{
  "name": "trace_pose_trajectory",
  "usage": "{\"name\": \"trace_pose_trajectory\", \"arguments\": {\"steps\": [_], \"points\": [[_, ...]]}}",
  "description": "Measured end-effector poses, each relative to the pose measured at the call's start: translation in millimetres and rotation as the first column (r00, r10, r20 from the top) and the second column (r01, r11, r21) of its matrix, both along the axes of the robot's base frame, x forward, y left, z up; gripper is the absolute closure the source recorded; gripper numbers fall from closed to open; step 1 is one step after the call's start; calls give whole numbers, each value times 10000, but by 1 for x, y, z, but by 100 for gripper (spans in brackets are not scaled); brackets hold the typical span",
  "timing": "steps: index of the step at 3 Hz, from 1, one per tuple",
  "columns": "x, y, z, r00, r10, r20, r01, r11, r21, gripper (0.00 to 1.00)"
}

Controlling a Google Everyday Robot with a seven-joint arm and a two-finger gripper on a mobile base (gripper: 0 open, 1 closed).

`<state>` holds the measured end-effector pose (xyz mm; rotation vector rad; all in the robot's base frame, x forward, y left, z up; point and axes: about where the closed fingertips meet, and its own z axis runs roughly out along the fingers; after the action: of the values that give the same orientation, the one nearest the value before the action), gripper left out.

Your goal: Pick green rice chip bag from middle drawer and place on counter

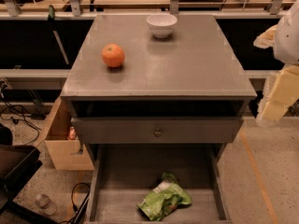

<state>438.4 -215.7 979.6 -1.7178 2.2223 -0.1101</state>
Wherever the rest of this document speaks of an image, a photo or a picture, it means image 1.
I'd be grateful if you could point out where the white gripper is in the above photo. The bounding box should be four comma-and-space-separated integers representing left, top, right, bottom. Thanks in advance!
253, 0, 299, 127

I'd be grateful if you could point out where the green rice chip bag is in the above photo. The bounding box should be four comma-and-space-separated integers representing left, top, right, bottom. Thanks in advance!
137, 173, 192, 221

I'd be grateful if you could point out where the grey wooden drawer cabinet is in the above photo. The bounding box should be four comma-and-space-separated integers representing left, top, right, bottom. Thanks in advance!
61, 14, 256, 157

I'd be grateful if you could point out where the brass drawer knob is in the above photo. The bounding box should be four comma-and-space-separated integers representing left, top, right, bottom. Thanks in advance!
153, 129, 163, 137

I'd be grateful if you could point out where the open grey middle drawer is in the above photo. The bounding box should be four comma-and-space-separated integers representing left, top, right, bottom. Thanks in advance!
85, 145, 233, 224

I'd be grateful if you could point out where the grey top drawer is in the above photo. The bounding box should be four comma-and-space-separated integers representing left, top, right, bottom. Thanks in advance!
71, 117, 243, 144

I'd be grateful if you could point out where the white ceramic bowl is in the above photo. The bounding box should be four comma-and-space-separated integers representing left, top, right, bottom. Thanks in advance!
147, 14, 178, 38

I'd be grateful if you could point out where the orange fruit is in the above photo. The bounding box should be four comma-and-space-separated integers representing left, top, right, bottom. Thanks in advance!
101, 44, 125, 68

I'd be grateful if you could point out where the red can in box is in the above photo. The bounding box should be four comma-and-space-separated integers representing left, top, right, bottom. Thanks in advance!
67, 127, 77, 140

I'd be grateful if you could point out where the cardboard box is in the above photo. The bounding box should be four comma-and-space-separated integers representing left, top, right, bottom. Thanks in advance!
42, 98, 94, 171

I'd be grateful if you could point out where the clear plastic water bottle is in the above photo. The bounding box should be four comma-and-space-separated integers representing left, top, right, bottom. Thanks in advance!
35, 194, 57, 217

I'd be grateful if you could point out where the black chair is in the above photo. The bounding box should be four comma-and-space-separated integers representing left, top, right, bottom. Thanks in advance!
0, 124, 58, 224

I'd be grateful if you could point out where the green handled tool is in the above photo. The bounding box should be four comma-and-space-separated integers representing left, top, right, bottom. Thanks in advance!
48, 5, 70, 65

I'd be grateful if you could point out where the black floor cable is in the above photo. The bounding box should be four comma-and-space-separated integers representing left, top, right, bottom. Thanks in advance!
59, 182, 92, 224

